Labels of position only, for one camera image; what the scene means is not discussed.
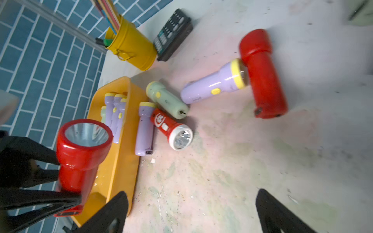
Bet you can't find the black calculator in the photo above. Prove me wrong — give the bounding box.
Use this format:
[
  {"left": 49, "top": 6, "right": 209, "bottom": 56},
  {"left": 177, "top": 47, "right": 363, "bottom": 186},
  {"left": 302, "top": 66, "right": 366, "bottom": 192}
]
[{"left": 153, "top": 9, "right": 193, "bottom": 62}]

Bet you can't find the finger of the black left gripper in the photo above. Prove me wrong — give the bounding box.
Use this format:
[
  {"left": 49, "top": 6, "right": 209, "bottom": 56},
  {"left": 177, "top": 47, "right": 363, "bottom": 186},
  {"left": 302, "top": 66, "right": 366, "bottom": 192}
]
[
  {"left": 1, "top": 136, "right": 60, "bottom": 186},
  {"left": 1, "top": 188, "right": 82, "bottom": 233}
]

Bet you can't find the red flashlight white head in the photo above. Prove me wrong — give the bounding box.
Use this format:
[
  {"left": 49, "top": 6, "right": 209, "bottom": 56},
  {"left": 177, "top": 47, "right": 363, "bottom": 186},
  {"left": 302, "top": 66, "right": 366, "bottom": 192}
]
[{"left": 151, "top": 108, "right": 194, "bottom": 151}]

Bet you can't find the lilac flashlight yellow head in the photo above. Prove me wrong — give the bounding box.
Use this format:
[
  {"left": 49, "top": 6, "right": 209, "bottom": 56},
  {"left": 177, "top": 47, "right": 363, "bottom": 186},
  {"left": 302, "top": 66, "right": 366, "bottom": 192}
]
[{"left": 105, "top": 92, "right": 115, "bottom": 128}]

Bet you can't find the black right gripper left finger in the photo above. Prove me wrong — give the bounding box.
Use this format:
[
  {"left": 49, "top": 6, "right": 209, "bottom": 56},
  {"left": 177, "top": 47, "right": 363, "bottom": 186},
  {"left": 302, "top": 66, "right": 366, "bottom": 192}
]
[{"left": 70, "top": 191, "right": 128, "bottom": 233}]

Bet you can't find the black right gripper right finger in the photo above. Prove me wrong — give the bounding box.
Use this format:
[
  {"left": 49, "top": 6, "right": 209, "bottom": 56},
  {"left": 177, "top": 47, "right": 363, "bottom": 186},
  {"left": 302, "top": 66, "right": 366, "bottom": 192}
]
[{"left": 255, "top": 188, "right": 316, "bottom": 233}]

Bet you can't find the coloured pencils bunch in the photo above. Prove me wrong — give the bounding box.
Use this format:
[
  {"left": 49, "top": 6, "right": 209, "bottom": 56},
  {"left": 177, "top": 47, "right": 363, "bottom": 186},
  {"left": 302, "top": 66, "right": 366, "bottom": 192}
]
[{"left": 91, "top": 0, "right": 122, "bottom": 34}]

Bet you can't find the yellow plastic tray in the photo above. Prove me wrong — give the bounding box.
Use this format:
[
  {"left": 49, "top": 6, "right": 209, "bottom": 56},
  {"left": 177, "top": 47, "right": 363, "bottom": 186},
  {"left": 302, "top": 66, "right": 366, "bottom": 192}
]
[{"left": 72, "top": 76, "right": 147, "bottom": 227}]

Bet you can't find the plain red flashlight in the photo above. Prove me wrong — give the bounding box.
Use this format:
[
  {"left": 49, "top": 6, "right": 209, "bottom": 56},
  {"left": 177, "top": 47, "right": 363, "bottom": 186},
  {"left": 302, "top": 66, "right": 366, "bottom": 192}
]
[
  {"left": 239, "top": 29, "right": 288, "bottom": 119},
  {"left": 54, "top": 119, "right": 113, "bottom": 217}
]

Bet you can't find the metal corner frame post left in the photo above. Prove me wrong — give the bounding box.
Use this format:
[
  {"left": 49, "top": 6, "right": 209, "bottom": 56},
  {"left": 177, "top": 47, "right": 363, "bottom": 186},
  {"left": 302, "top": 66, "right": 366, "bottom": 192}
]
[{"left": 15, "top": 0, "right": 106, "bottom": 53}]

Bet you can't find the yellow pencil cup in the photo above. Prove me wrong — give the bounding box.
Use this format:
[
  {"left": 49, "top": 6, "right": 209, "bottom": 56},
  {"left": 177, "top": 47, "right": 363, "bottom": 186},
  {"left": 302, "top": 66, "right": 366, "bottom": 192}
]
[{"left": 105, "top": 17, "right": 157, "bottom": 71}]

